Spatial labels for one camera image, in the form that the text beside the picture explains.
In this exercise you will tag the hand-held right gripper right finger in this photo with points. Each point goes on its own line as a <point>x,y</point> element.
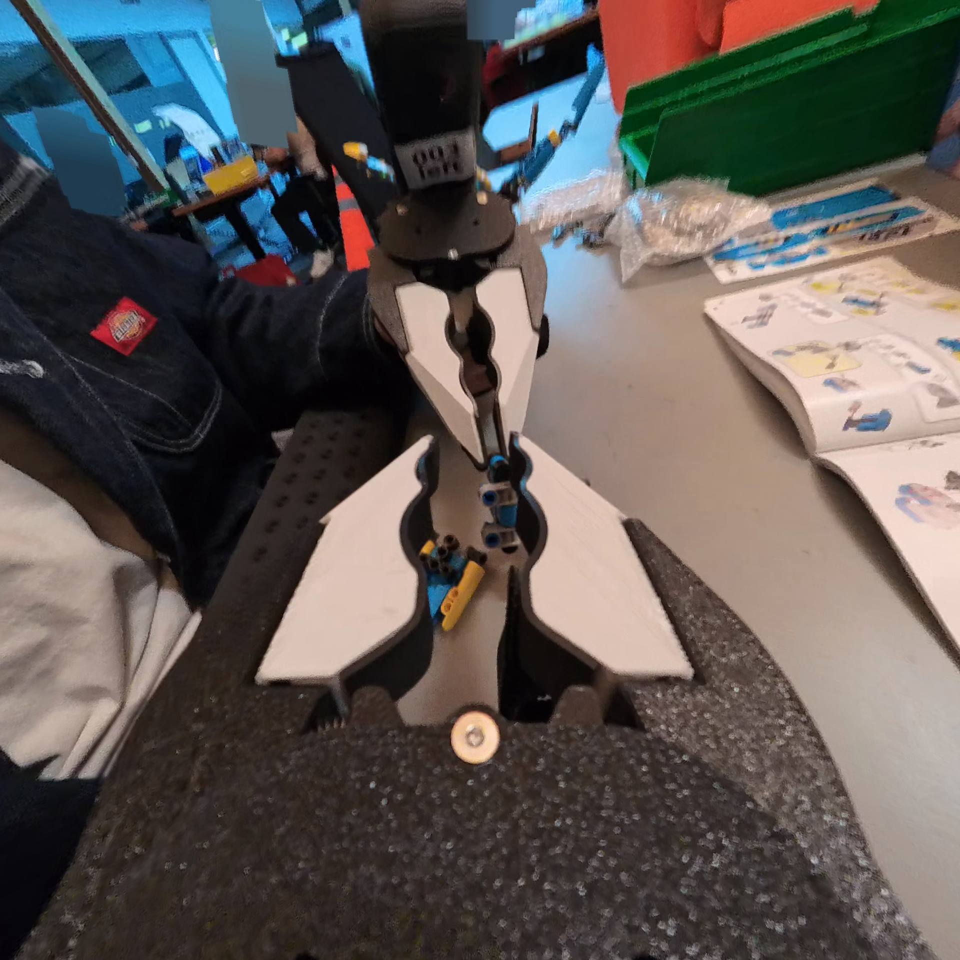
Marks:
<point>600,585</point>

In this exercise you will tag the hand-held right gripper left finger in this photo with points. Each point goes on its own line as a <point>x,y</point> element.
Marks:
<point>345,600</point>

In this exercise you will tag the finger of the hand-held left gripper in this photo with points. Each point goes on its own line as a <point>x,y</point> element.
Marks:
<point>513,353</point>
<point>435,360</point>

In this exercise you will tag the blue yellow brick assembly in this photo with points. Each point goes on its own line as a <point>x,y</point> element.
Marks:
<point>458,585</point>

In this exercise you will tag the black gear brick assembly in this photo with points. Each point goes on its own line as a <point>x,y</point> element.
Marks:
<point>500,503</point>

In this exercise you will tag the person's left forearm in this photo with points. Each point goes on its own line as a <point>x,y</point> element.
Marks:
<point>300,345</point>

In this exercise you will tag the grey desk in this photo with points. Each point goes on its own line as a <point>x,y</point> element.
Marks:
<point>705,495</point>

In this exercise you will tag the orange traffic cone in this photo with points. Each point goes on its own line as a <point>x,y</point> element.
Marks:
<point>356,225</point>

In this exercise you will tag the black studded mat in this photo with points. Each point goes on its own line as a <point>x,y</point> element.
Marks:
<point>285,495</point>

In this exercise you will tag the clear plastic bag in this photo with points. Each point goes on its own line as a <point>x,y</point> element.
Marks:
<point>683,225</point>
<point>578,203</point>

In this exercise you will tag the blue built toy robot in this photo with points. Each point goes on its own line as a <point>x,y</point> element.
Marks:
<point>548,135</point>

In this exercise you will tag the black board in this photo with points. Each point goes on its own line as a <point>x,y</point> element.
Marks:
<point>338,105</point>

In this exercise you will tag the person's white shirt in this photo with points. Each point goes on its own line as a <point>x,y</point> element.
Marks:
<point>75,630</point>

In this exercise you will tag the orange plastic tote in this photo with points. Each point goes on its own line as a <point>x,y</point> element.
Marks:
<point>660,45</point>

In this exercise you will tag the person's denim jacket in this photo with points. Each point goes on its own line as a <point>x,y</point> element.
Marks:
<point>135,390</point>

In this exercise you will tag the building instruction booklet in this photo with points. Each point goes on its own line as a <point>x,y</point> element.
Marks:
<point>840,375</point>

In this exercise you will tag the blue sticker sheet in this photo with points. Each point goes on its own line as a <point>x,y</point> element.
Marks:
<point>840,225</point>

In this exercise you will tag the green plastic bin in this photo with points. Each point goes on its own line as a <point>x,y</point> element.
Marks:
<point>795,90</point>

